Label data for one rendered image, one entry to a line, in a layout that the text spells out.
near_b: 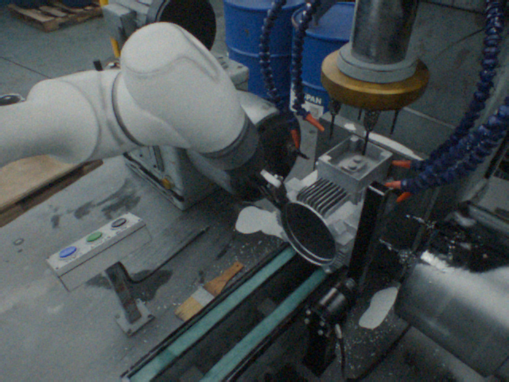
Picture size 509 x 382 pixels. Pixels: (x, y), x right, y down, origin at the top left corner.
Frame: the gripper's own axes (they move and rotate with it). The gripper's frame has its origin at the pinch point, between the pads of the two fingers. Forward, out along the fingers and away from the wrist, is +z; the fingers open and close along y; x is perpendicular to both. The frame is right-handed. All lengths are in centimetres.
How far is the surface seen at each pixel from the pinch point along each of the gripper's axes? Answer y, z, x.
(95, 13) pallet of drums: 449, 170, -87
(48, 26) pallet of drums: 443, 142, -38
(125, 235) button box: 15.8, -9.5, 23.5
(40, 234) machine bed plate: 59, 9, 44
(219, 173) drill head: 19.2, 5.4, 2.1
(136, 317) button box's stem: 16.2, 10.3, 39.4
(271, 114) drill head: 15.4, 1.9, -15.3
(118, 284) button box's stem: 16.1, -1.8, 33.2
